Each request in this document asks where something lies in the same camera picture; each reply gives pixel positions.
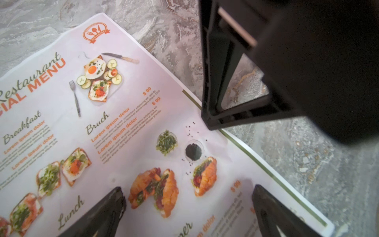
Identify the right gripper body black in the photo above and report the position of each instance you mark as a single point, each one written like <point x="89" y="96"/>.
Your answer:
<point x="322" y="57"/>

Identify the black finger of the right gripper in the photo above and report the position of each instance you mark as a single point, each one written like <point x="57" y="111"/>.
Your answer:
<point x="229" y="30"/>

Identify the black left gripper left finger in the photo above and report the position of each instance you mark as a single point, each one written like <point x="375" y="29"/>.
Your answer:
<point x="103" y="219"/>

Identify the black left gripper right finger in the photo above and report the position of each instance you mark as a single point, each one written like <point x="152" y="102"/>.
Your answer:
<point x="275" y="218"/>

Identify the pink special menu sheet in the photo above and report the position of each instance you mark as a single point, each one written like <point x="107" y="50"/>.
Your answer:
<point x="95" y="115"/>

